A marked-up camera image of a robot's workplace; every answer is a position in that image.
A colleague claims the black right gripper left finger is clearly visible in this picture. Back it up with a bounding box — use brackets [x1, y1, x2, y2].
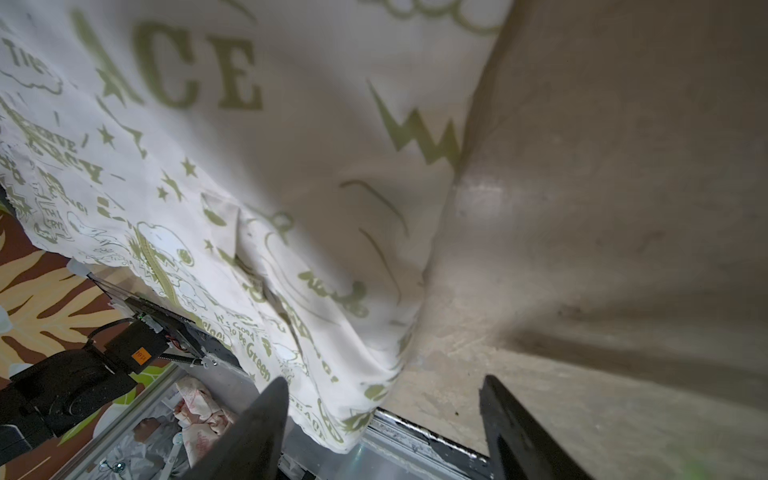
[183, 377, 289, 480]

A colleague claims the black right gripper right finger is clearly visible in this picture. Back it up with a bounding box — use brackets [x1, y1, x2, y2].
[479, 375, 592, 480]

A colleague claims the white green printed jacket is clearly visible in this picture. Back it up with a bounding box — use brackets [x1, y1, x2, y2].
[1, 1, 512, 453]

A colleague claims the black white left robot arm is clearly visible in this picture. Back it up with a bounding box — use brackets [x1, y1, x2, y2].
[1, 321, 168, 465]

